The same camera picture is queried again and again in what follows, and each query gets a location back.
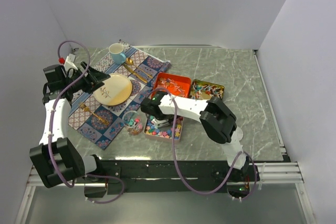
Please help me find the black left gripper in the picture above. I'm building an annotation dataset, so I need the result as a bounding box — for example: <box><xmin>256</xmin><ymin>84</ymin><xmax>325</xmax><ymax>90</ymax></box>
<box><xmin>63</xmin><ymin>62</ymin><xmax>110</xmax><ymax>94</ymax></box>

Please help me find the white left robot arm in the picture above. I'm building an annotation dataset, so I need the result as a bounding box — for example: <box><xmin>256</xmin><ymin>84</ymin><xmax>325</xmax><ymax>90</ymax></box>
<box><xmin>29</xmin><ymin>61</ymin><xmax>110</xmax><ymax>188</ymax></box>

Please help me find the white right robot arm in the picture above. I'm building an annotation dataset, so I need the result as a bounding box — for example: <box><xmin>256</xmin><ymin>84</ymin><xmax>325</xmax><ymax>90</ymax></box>
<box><xmin>140</xmin><ymin>91</ymin><xmax>248</xmax><ymax>182</ymax></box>

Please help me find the pink star candy tin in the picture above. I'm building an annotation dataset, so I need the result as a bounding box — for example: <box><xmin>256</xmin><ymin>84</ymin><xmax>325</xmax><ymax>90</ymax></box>
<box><xmin>143</xmin><ymin>116</ymin><xmax>184</xmax><ymax>142</ymax></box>

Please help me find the clear glass jar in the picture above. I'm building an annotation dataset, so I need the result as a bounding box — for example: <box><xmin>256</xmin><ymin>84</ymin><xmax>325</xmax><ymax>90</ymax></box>
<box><xmin>122</xmin><ymin>111</ymin><xmax>143</xmax><ymax>135</ymax></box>

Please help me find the cream floral plate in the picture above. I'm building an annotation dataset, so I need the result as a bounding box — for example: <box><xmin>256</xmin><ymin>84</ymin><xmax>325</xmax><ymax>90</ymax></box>
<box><xmin>93</xmin><ymin>73</ymin><xmax>132</xmax><ymax>106</ymax></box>

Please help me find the blue white mug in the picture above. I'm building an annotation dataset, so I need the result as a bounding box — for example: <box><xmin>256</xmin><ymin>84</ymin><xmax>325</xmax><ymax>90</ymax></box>
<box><xmin>109</xmin><ymin>43</ymin><xmax>127</xmax><ymax>65</ymax></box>

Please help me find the orange candy tin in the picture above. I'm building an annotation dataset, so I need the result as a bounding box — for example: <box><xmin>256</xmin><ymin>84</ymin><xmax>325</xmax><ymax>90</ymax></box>
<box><xmin>153</xmin><ymin>72</ymin><xmax>192</xmax><ymax>98</ymax></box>

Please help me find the gold fork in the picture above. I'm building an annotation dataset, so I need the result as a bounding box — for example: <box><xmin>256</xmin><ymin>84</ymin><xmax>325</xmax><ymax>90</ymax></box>
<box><xmin>79</xmin><ymin>102</ymin><xmax>109</xmax><ymax>125</ymax></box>

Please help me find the gold knife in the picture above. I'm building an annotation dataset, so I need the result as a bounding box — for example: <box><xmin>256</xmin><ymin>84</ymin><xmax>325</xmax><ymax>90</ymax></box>
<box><xmin>123</xmin><ymin>64</ymin><xmax>148</xmax><ymax>83</ymax></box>

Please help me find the gold spoon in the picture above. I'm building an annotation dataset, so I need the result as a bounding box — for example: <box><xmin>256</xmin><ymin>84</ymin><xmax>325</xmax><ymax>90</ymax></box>
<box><xmin>125</xmin><ymin>58</ymin><xmax>153</xmax><ymax>78</ymax></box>

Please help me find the gold lollipop tin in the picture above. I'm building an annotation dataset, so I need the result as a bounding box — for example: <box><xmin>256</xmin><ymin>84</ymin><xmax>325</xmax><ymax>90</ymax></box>
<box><xmin>188</xmin><ymin>79</ymin><xmax>225</xmax><ymax>100</ymax></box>

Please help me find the patterned blue placemat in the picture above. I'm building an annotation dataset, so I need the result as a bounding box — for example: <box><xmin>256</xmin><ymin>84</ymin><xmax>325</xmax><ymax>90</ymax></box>
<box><xmin>69</xmin><ymin>40</ymin><xmax>171</xmax><ymax>150</ymax></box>

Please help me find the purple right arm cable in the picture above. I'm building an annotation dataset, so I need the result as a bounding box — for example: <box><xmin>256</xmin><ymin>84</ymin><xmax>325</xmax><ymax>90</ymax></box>
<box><xmin>151</xmin><ymin>87</ymin><xmax>258</xmax><ymax>201</ymax></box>

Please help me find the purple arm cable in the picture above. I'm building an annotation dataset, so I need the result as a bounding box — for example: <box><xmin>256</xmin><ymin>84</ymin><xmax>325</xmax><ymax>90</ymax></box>
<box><xmin>48</xmin><ymin>40</ymin><xmax>124</xmax><ymax>204</ymax></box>
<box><xmin>151</xmin><ymin>87</ymin><xmax>258</xmax><ymax>201</ymax></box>

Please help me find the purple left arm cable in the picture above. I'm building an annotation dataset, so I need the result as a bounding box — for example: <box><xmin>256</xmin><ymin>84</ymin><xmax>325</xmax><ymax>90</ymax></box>
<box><xmin>48</xmin><ymin>40</ymin><xmax>124</xmax><ymax>204</ymax></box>

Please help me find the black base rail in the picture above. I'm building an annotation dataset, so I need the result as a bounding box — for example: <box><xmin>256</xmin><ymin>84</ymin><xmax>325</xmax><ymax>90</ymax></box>
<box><xmin>88</xmin><ymin>161</ymin><xmax>260</xmax><ymax>199</ymax></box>

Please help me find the aluminium frame rail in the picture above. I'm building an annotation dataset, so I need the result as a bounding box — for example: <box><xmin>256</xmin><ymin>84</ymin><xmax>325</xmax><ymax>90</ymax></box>
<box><xmin>26</xmin><ymin>140</ymin><xmax>305</xmax><ymax>187</ymax></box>

